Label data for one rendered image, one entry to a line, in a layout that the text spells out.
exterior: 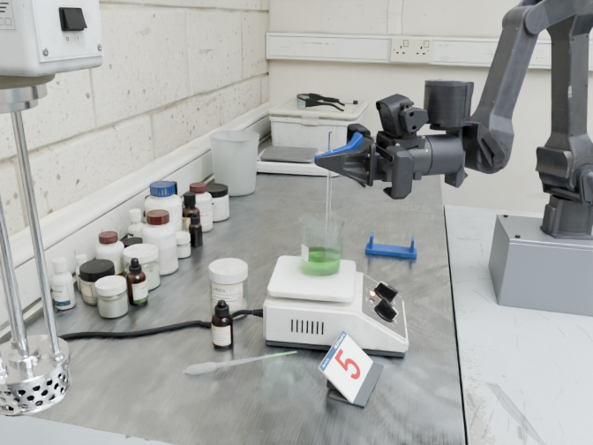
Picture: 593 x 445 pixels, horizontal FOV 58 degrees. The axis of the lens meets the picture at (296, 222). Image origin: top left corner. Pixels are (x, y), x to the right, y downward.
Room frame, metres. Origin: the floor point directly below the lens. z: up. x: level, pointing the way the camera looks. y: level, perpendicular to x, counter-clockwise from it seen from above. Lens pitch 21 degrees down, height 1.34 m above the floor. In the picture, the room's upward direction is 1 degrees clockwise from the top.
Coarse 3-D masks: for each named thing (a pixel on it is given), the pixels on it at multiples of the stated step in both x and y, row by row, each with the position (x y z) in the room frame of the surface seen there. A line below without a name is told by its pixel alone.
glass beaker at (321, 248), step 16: (304, 224) 0.70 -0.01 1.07; (320, 224) 0.74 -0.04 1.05; (336, 224) 0.73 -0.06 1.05; (304, 240) 0.70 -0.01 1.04; (320, 240) 0.68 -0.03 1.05; (336, 240) 0.69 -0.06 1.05; (304, 256) 0.70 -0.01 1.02; (320, 256) 0.68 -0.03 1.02; (336, 256) 0.69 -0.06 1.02; (304, 272) 0.70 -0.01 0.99; (320, 272) 0.68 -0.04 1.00; (336, 272) 0.69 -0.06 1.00
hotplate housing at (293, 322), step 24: (360, 288) 0.70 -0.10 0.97; (264, 312) 0.65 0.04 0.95; (288, 312) 0.64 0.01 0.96; (312, 312) 0.64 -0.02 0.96; (336, 312) 0.63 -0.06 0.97; (360, 312) 0.63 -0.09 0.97; (264, 336) 0.65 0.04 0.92; (288, 336) 0.64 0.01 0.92; (312, 336) 0.64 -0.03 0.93; (336, 336) 0.63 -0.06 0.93; (360, 336) 0.63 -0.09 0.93; (384, 336) 0.62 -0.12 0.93
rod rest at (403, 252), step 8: (368, 248) 0.98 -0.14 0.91; (376, 248) 0.98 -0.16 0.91; (384, 248) 0.98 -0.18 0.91; (392, 248) 0.98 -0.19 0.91; (400, 248) 0.98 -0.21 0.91; (408, 248) 0.98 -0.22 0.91; (416, 248) 0.98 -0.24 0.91; (400, 256) 0.96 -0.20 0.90; (408, 256) 0.96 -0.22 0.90; (416, 256) 0.96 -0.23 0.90
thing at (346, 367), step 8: (344, 344) 0.61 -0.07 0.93; (352, 344) 0.61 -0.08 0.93; (336, 352) 0.58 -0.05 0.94; (344, 352) 0.59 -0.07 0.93; (352, 352) 0.60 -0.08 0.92; (360, 352) 0.61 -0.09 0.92; (336, 360) 0.57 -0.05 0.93; (344, 360) 0.58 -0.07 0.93; (352, 360) 0.59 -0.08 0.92; (360, 360) 0.60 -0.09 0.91; (368, 360) 0.61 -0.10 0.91; (328, 368) 0.55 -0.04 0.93; (336, 368) 0.56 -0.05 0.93; (344, 368) 0.57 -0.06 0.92; (352, 368) 0.58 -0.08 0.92; (360, 368) 0.59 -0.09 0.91; (336, 376) 0.55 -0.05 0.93; (344, 376) 0.56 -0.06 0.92; (352, 376) 0.56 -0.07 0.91; (360, 376) 0.57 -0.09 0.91; (344, 384) 0.54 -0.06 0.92; (352, 384) 0.55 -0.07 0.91; (352, 392) 0.54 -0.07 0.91
